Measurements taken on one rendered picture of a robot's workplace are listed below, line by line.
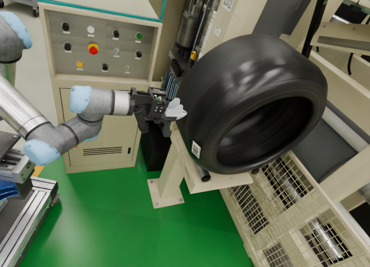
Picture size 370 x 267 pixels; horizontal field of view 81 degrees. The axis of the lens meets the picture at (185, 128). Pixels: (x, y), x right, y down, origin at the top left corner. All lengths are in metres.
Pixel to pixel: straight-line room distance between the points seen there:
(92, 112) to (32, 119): 0.15
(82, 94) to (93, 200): 1.33
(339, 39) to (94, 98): 0.93
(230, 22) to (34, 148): 0.80
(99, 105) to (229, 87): 0.37
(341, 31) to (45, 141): 1.09
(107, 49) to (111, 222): 1.19
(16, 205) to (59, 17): 1.11
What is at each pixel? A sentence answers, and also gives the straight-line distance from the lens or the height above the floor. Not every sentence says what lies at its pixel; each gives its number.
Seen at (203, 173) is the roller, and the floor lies 0.92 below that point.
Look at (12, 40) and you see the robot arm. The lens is 0.89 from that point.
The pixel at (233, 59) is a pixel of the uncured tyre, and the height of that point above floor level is 1.41.
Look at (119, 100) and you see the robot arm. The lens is 0.64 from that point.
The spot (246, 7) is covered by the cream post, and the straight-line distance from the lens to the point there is 0.99.
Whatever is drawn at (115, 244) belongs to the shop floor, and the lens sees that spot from 1.75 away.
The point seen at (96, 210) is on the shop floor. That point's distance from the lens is 1.84.
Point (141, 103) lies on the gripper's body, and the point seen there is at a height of 1.25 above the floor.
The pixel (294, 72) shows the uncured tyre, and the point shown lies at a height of 1.44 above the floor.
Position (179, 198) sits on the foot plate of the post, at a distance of 1.95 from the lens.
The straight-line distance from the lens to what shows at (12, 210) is 1.70.
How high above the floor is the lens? 1.67
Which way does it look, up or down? 41 degrees down
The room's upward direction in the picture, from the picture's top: 21 degrees clockwise
